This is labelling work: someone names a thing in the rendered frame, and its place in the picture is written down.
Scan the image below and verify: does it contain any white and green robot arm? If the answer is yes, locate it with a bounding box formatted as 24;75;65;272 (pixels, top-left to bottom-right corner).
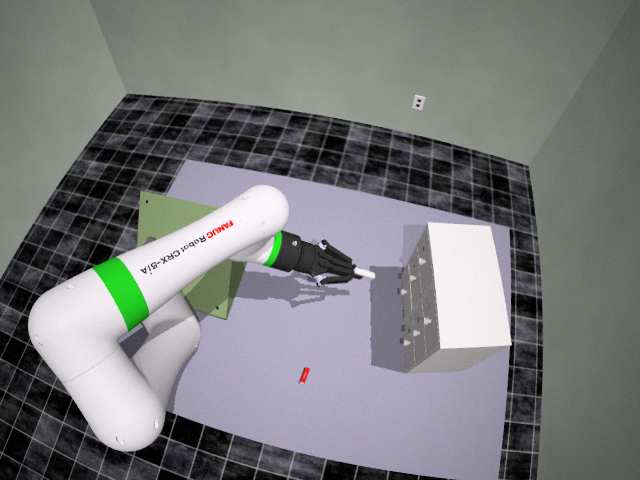
28;185;302;452

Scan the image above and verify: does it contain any grey drawer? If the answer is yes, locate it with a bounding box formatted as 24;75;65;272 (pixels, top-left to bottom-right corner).
403;313;415;370
418;227;434;295
400;263;413;320
408;247;422;309
422;285;439;355
412;301;426;364

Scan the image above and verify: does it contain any small white chest of drawers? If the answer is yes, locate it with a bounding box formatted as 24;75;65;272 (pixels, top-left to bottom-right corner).
402;222;512;374

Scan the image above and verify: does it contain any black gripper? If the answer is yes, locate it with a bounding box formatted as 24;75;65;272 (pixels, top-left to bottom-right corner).
293;239;375;287

